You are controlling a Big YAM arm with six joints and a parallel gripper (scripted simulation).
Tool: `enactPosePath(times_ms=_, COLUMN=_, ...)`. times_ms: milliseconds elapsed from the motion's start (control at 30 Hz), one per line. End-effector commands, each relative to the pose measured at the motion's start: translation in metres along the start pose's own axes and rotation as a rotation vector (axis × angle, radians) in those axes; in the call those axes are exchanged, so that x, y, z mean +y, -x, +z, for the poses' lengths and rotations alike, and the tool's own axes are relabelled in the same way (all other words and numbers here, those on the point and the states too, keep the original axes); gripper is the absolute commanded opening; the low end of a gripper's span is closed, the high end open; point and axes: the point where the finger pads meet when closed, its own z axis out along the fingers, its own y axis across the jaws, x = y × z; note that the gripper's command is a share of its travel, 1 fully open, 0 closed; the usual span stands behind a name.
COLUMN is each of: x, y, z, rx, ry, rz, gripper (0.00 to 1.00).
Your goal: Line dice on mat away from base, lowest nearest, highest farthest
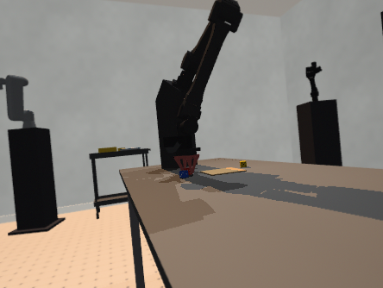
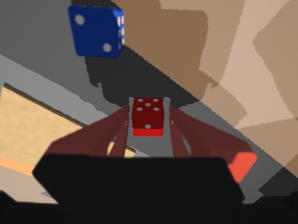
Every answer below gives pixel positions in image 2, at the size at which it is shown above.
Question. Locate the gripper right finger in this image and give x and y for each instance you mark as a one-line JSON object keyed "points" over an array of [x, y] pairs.
{"points": [[207, 141]]}

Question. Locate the red die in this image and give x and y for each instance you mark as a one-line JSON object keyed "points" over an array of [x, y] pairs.
{"points": [[147, 117]]}

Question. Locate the tan flat mat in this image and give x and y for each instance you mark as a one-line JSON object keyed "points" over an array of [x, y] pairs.
{"points": [[27, 128]]}

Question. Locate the dark blue die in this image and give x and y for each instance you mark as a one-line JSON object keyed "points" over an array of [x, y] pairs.
{"points": [[97, 31]]}

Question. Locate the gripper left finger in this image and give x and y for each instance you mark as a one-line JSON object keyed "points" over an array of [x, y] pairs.
{"points": [[94, 139]]}

